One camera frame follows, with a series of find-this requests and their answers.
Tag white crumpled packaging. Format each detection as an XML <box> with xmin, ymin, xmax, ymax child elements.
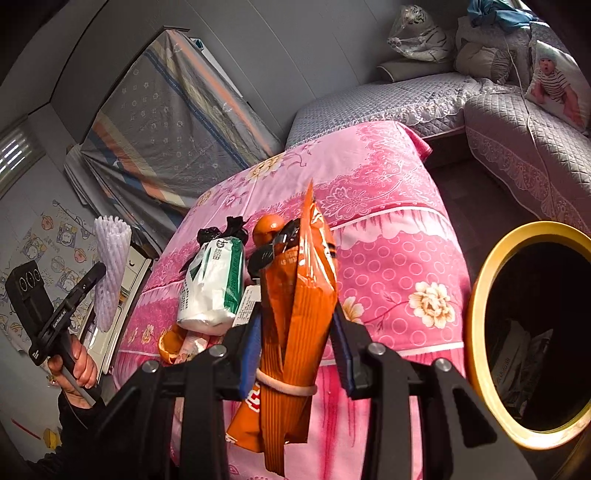
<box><xmin>489</xmin><ymin>318</ymin><xmax>555</xmax><ymax>416</ymax></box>

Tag white green tissue packet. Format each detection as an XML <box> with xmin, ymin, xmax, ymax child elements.
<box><xmin>177</xmin><ymin>237</ymin><xmax>245</xmax><ymax>333</ymax></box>

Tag white cable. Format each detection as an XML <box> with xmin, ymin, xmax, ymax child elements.
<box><xmin>503</xmin><ymin>32</ymin><xmax>546</xmax><ymax>222</ymax></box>

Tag patterned folded mattress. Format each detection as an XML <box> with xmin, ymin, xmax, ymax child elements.
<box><xmin>65</xmin><ymin>28</ymin><xmax>284</xmax><ymax>259</ymax></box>

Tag grey cushion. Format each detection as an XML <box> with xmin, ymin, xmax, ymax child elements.
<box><xmin>455</xmin><ymin>39</ymin><xmax>513</xmax><ymax>86</ymax></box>

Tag pink rubber band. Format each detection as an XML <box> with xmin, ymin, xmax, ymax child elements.
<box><xmin>256</xmin><ymin>369</ymin><xmax>318</xmax><ymax>397</ymax></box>

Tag grey bolster pillow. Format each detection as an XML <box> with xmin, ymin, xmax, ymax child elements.
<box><xmin>378</xmin><ymin>59</ymin><xmax>455</xmax><ymax>84</ymax></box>

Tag pink floral blanket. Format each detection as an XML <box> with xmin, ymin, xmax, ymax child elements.
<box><xmin>113</xmin><ymin>121</ymin><xmax>472</xmax><ymax>480</ymax></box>

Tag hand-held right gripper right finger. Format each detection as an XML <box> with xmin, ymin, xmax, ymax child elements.
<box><xmin>330</xmin><ymin>302</ymin><xmax>539</xmax><ymax>480</ymax></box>

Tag person's left forearm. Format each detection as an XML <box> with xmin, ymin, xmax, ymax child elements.
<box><xmin>28</xmin><ymin>392</ymin><xmax>123</xmax><ymax>480</ymax></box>

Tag white flat furniture panel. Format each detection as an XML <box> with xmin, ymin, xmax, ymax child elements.
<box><xmin>78</xmin><ymin>244</ymin><xmax>153</xmax><ymax>374</ymax></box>

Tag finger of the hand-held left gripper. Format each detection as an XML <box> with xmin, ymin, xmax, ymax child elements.
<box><xmin>69</xmin><ymin>264</ymin><xmax>107</xmax><ymax>309</ymax></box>

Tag white printed packet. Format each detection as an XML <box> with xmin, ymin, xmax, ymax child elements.
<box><xmin>233</xmin><ymin>285</ymin><xmax>262</xmax><ymax>328</ymax></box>

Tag orange snack bag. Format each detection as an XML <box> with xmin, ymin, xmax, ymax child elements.
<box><xmin>226</xmin><ymin>178</ymin><xmax>340</xmax><ymax>476</ymax></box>

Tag black plastic bag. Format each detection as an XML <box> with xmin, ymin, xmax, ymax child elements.
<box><xmin>180</xmin><ymin>216</ymin><xmax>250</xmax><ymax>273</ymax></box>
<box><xmin>247</xmin><ymin>219</ymin><xmax>301</xmax><ymax>280</ymax></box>

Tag orange peeled fruit packet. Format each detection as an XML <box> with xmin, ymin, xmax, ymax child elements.
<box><xmin>158</xmin><ymin>325</ymin><xmax>185</xmax><ymax>365</ymax></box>

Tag person's left hand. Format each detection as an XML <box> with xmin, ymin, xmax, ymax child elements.
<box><xmin>47</xmin><ymin>337</ymin><xmax>99</xmax><ymax>409</ymax></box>

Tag mandarin orange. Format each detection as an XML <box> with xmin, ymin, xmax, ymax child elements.
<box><xmin>253</xmin><ymin>215</ymin><xmax>287</xmax><ymax>247</ymax></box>

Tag grey quilted sofa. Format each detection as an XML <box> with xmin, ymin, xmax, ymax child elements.
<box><xmin>284</xmin><ymin>18</ymin><xmax>591</xmax><ymax>222</ymax></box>

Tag white foam fruit net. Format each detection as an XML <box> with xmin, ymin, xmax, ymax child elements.
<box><xmin>93</xmin><ymin>215</ymin><xmax>132</xmax><ymax>333</ymax></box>

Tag cartoon wall poster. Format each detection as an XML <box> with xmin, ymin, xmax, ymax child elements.
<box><xmin>0</xmin><ymin>198</ymin><xmax>107</xmax><ymax>352</ymax></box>

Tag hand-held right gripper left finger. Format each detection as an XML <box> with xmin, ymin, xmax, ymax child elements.
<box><xmin>69</xmin><ymin>307</ymin><xmax>264</xmax><ymax>480</ymax></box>

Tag yellow rimmed trash bin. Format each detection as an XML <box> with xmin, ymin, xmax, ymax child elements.
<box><xmin>464</xmin><ymin>222</ymin><xmax>591</xmax><ymax>450</ymax></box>

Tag baby print pillow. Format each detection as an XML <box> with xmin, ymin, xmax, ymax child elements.
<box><xmin>524</xmin><ymin>41</ymin><xmax>591</xmax><ymax>134</ymax></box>

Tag bagged tiger plush toy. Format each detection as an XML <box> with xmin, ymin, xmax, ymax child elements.
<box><xmin>387</xmin><ymin>4</ymin><xmax>455</xmax><ymax>63</ymax></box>

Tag pink white packet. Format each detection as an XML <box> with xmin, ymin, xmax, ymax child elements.
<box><xmin>178</xmin><ymin>335</ymin><xmax>213</xmax><ymax>365</ymax></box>

